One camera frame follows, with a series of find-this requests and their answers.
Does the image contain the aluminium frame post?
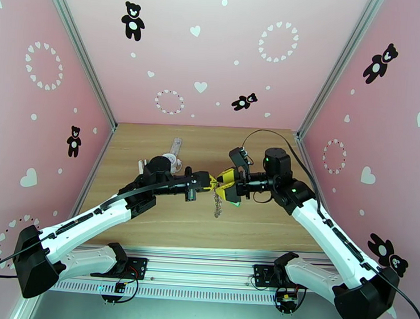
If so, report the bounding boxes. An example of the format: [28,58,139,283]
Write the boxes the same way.
[296,0,388,144]
[32,0,127,130]

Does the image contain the grey metal lower panel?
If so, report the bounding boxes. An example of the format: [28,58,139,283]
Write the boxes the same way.
[26,288,369,319]

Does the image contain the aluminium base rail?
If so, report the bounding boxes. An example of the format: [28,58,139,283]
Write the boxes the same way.
[31,237,371,300]

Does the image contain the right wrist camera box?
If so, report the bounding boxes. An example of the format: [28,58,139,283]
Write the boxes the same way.
[227,147,254,175]

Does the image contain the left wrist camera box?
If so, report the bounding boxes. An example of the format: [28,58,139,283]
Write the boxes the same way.
[192,170,212,191]

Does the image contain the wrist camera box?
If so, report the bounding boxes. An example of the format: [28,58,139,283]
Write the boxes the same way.
[227,147,254,175]
[192,170,212,191]

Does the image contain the aluminium frame leg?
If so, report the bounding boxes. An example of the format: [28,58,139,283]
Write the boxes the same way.
[8,296,36,319]

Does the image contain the white slotted cable tray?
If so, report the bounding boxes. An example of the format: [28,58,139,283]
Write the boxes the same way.
[43,277,281,307]

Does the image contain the white alarm clock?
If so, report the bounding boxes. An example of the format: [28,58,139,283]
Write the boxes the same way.
[160,152,185,175]

